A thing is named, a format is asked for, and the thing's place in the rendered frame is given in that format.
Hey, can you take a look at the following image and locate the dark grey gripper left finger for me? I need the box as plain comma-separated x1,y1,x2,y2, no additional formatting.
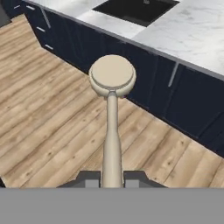
58,170,102,189

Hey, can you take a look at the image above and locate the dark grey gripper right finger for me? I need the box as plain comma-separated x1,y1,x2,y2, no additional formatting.
123,170,166,189

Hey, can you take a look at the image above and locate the black sink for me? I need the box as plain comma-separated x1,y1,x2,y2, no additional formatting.
92,0,180,28

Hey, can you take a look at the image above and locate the navy cupboard door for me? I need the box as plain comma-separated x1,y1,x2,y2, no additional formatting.
102,38,176,117
39,8,103,75
164,61,224,158

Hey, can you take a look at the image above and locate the navy drawer front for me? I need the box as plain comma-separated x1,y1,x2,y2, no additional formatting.
29,17,53,45
37,35,60,60
21,1,46,28

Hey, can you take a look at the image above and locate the silver cupboard door handle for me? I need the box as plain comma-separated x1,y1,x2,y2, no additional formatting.
167,61,179,88
40,6,53,30

